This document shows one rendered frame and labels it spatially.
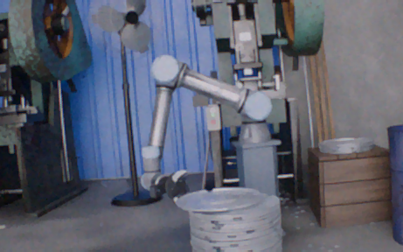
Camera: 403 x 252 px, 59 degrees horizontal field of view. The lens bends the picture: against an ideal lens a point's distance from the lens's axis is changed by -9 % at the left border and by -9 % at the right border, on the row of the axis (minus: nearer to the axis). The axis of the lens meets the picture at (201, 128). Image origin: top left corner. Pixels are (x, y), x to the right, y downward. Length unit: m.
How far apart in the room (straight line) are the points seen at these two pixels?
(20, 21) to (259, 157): 1.72
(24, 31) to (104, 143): 1.72
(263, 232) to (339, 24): 3.08
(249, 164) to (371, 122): 2.41
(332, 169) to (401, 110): 2.34
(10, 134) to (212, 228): 1.97
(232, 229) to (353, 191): 0.95
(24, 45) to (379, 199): 2.27
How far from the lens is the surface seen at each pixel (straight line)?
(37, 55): 2.65
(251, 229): 1.14
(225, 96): 1.66
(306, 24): 2.40
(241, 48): 2.55
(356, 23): 4.06
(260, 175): 1.80
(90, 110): 3.96
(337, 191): 1.93
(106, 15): 2.78
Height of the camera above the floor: 0.63
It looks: 3 degrees down
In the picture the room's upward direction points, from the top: 5 degrees counter-clockwise
